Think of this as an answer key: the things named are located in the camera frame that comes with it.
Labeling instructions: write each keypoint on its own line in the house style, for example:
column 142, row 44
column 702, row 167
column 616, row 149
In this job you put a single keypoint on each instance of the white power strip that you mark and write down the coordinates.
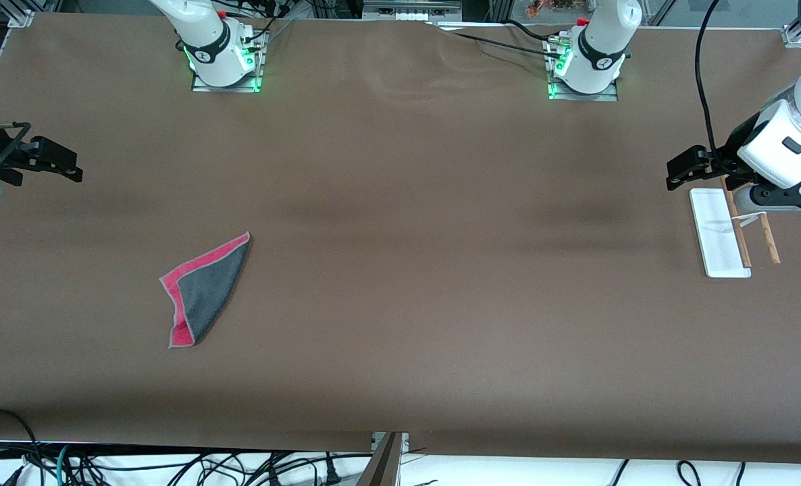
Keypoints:
column 410, row 16

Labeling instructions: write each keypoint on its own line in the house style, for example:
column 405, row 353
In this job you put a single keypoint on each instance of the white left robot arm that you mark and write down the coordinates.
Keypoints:
column 596, row 54

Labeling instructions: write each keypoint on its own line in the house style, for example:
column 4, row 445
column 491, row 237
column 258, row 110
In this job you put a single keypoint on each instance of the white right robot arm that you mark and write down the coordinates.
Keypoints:
column 211, row 47

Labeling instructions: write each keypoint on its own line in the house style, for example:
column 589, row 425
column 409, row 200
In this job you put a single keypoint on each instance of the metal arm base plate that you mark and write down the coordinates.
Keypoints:
column 204, row 88
column 610, row 98

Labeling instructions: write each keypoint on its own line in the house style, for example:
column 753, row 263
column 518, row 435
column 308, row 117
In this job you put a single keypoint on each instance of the white flat strip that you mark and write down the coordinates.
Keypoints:
column 471, row 26

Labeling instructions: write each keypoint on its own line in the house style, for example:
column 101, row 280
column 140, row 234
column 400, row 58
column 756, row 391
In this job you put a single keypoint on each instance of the orange clutter item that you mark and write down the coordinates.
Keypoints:
column 549, row 7

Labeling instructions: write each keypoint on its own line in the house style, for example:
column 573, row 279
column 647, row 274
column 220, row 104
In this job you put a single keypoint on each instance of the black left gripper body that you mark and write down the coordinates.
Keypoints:
column 736, row 148

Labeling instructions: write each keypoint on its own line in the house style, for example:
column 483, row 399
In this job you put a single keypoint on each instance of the grey and pink microfibre towel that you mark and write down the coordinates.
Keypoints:
column 204, row 297

